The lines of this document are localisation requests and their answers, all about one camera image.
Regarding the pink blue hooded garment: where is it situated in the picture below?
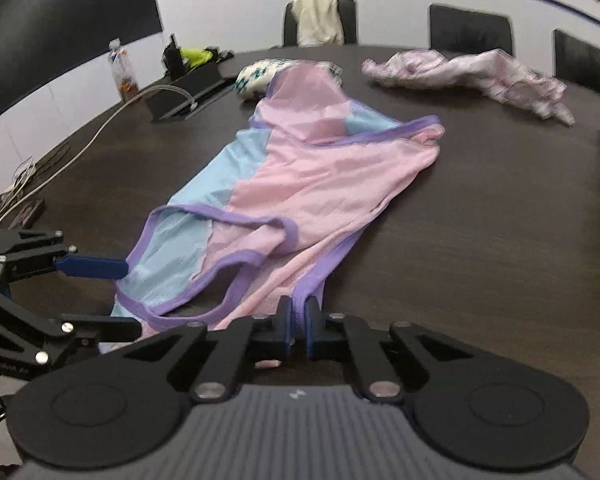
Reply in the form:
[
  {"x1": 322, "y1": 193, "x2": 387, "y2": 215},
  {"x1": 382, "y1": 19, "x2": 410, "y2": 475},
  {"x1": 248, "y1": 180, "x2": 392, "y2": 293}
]
[{"x1": 112, "y1": 62, "x2": 444, "y2": 338}]

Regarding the smartphone on table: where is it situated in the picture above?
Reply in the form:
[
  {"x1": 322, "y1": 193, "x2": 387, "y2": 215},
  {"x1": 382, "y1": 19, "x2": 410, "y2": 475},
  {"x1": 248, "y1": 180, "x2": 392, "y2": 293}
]
[{"x1": 8, "y1": 198, "x2": 46, "y2": 230}]

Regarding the plastic drink bottle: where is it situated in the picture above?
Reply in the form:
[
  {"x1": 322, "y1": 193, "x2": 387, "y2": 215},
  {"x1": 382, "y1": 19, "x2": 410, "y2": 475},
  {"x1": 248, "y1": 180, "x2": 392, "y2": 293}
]
[{"x1": 108, "y1": 38, "x2": 140, "y2": 103}]

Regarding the black walkie-talkie holder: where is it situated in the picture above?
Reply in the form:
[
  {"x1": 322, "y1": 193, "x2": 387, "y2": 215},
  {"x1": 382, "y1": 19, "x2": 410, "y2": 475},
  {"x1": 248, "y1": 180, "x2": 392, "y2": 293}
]
[{"x1": 162, "y1": 34, "x2": 186, "y2": 81}]

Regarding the neon yellow item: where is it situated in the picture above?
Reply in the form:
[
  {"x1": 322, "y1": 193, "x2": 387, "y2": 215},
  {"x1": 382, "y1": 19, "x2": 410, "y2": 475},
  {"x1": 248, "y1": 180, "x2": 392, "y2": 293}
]
[{"x1": 180, "y1": 48, "x2": 214, "y2": 70}]

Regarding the white green floral garment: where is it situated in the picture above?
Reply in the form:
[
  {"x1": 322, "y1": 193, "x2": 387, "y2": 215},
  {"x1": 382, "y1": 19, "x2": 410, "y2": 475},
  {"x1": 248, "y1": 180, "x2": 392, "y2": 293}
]
[{"x1": 234, "y1": 58, "x2": 342, "y2": 101}]

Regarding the pink patterned crumpled garment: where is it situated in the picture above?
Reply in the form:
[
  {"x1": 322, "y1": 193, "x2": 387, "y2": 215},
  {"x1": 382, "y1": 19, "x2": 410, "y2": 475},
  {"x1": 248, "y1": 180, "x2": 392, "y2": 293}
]
[{"x1": 361, "y1": 49, "x2": 576, "y2": 127}]

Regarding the black office chair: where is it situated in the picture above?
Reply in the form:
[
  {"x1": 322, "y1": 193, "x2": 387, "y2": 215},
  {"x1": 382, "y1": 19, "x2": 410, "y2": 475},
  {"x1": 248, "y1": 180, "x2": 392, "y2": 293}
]
[
  {"x1": 553, "y1": 29, "x2": 600, "y2": 94},
  {"x1": 429, "y1": 3, "x2": 515, "y2": 55}
]

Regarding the cream cloth on chair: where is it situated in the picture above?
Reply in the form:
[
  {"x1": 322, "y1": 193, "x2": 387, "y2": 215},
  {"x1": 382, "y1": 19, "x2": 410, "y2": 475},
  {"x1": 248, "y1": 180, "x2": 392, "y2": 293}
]
[{"x1": 291, "y1": 0, "x2": 344, "y2": 47}]

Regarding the office chair with cream cloth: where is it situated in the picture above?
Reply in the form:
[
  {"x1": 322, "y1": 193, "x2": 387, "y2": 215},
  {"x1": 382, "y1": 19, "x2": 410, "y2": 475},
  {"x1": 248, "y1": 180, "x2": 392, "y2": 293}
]
[{"x1": 282, "y1": 0, "x2": 358, "y2": 47}]

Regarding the coiled white cable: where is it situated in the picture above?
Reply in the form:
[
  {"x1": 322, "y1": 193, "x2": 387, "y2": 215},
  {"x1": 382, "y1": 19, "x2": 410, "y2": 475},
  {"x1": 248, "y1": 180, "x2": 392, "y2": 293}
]
[{"x1": 0, "y1": 156, "x2": 39, "y2": 214}]

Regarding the white charging cable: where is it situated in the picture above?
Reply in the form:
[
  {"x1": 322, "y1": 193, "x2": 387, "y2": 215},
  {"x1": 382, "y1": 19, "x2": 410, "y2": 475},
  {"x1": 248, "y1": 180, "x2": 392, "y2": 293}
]
[{"x1": 0, "y1": 83, "x2": 197, "y2": 231}]

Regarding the table cable box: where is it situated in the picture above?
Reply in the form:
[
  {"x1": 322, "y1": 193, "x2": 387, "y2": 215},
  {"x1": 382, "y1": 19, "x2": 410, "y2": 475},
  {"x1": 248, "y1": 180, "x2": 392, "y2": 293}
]
[{"x1": 145, "y1": 63, "x2": 236, "y2": 122}]

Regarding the large black wall screen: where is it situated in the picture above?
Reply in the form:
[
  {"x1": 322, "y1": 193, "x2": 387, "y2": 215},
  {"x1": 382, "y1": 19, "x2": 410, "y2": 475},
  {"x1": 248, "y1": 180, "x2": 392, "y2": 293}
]
[{"x1": 0, "y1": 0, "x2": 162, "y2": 115}]

